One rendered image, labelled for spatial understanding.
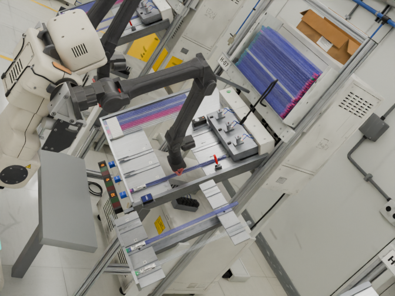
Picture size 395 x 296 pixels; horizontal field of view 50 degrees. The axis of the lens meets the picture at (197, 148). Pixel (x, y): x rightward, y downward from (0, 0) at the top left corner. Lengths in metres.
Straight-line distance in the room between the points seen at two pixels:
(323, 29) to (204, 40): 1.12
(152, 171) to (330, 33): 1.23
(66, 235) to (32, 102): 0.58
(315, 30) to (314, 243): 1.78
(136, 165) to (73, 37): 0.87
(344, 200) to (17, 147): 2.55
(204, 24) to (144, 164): 1.48
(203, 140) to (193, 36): 1.27
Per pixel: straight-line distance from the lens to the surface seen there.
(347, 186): 3.55
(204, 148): 2.20
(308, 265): 3.67
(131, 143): 2.30
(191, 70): 1.55
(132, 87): 1.51
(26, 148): 1.74
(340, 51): 2.48
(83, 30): 1.54
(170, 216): 2.30
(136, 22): 3.28
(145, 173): 2.13
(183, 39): 3.30
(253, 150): 2.12
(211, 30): 3.37
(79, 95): 1.46
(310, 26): 2.62
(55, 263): 2.60
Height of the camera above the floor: 1.85
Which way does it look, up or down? 23 degrees down
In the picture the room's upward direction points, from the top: 37 degrees clockwise
